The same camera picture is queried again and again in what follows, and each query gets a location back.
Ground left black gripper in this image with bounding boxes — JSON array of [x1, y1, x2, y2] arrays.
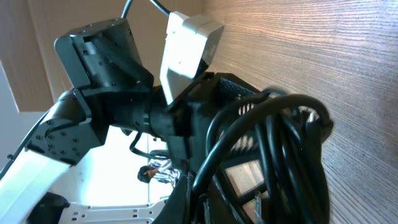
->
[[149, 72, 267, 218]]

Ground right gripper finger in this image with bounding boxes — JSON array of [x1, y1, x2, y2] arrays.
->
[[152, 172, 193, 224]]

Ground black cable bundle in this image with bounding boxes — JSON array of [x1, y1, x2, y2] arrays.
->
[[191, 88, 335, 224]]

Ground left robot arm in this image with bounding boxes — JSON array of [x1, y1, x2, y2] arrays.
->
[[1, 12, 256, 223]]

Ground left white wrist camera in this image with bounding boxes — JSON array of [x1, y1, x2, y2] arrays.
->
[[160, 11, 224, 105]]

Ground left camera black cable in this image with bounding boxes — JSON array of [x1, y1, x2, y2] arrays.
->
[[120, 0, 172, 19]]

